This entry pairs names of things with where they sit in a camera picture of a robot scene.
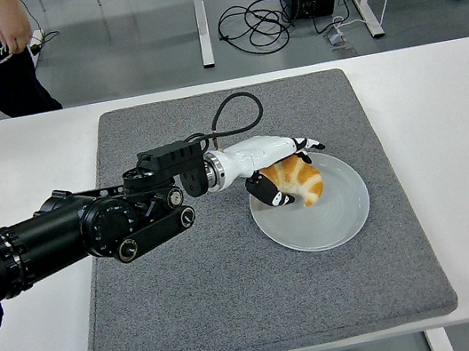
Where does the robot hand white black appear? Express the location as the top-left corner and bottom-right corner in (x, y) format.
(215, 125), (335, 217)

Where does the croissant bread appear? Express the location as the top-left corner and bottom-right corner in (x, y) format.
(258, 149), (329, 215)

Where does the pale blue-grey plate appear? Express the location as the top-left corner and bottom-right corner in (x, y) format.
(242, 145), (378, 262)

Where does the straight white desk leg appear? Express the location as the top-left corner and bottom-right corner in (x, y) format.
(191, 0), (217, 71)

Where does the metal floor socket box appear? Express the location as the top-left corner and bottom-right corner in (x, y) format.
(322, 27), (356, 53)

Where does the grey fabric mat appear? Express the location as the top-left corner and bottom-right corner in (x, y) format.
(45, 54), (463, 351)

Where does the white power strip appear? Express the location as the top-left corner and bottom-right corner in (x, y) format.
(27, 28), (49, 56)

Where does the white table leg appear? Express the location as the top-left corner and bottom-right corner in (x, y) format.
(424, 325), (455, 351)

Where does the person's hand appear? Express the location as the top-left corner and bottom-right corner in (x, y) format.
(0, 4), (37, 58)

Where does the coiled black floor cable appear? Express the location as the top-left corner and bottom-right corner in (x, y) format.
(213, 0), (302, 60)

